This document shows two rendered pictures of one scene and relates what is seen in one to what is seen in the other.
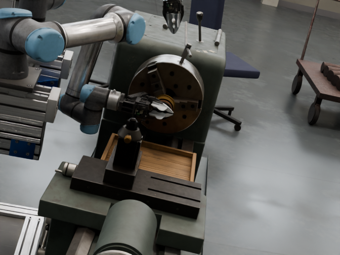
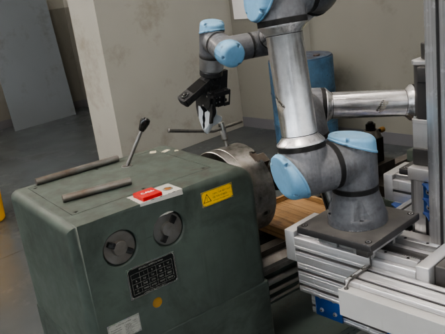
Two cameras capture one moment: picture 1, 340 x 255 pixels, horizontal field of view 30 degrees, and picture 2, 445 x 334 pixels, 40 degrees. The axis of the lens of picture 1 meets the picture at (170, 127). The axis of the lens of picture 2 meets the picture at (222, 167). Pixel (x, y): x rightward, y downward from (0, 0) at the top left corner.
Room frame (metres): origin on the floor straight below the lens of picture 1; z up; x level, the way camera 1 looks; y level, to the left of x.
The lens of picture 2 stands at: (3.67, 1.69, 1.80)
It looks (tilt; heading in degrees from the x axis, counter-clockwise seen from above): 18 degrees down; 237
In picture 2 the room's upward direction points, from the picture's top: 8 degrees counter-clockwise
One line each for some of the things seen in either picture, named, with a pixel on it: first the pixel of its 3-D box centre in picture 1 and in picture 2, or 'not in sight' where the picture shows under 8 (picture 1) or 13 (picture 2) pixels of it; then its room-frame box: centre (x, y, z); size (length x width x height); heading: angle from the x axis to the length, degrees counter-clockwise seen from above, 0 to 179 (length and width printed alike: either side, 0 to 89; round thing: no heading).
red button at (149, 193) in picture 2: not in sight; (148, 195); (2.99, 0.28, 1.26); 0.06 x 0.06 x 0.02; 0
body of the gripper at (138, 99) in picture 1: (134, 105); not in sight; (2.31, 0.15, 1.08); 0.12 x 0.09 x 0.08; 90
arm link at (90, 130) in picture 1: (88, 117); not in sight; (2.33, 0.32, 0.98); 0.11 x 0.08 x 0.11; 55
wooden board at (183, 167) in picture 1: (149, 162); (298, 216); (2.27, 0.05, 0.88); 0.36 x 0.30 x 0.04; 90
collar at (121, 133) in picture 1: (130, 131); (371, 133); (1.92, 0.12, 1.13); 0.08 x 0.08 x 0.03
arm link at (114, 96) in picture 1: (115, 99); not in sight; (2.32, 0.23, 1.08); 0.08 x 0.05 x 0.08; 0
